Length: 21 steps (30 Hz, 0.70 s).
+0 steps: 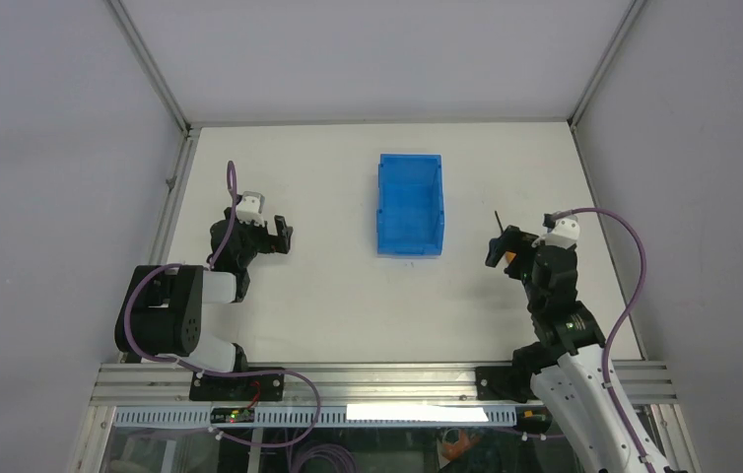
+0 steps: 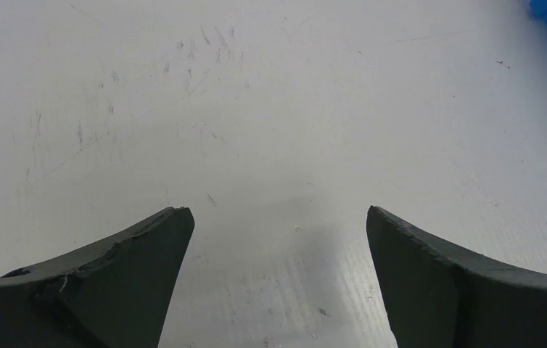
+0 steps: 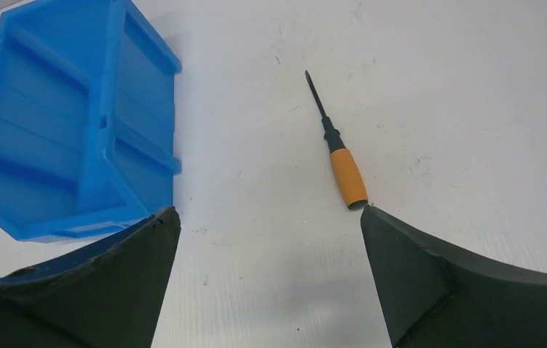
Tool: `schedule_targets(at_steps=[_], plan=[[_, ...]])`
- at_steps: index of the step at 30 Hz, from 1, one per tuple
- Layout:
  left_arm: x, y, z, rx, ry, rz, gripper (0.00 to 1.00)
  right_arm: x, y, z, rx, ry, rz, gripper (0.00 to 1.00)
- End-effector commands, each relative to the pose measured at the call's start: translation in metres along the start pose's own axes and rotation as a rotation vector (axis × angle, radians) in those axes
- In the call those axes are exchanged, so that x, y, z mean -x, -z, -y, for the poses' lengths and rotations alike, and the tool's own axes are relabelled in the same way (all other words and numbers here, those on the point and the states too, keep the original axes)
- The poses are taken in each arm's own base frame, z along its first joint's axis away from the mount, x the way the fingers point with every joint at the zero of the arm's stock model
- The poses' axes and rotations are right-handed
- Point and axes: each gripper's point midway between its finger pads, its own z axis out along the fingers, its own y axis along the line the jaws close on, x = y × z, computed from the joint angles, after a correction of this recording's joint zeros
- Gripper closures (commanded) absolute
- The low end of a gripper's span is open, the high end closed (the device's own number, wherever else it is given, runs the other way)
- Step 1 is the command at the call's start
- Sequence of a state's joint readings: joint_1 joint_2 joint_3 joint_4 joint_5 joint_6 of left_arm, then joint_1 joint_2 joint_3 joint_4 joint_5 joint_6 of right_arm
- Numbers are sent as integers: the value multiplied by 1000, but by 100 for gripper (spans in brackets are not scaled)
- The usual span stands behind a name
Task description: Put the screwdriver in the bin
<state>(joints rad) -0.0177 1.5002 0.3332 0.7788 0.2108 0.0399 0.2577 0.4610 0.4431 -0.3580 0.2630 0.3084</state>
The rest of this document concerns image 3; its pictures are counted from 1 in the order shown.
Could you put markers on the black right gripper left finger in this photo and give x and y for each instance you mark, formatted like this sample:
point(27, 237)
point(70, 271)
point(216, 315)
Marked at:
point(105, 294)

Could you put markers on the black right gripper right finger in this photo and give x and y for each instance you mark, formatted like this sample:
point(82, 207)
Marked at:
point(436, 294)

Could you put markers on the blue plastic bin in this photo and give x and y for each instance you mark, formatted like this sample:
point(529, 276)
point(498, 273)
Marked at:
point(87, 119)

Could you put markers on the orange handled screwdriver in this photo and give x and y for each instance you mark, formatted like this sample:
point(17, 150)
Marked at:
point(346, 173)

